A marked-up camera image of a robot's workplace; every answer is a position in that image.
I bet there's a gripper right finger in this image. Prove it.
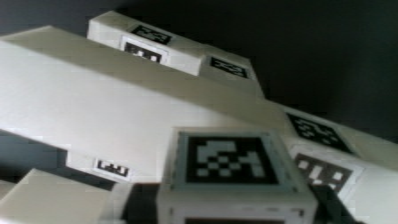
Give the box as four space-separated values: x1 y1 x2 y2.
311 185 363 224

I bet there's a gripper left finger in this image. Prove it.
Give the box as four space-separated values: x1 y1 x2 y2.
123 183 160 224

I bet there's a white chair back frame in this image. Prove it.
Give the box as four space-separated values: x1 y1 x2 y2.
0 26 398 224

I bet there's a white chair leg block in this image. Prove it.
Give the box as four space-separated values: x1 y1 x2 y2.
290 145 365 199
88 11 205 75
157 129 319 224

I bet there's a white chair seat part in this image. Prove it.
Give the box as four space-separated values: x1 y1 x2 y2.
199 45 265 98

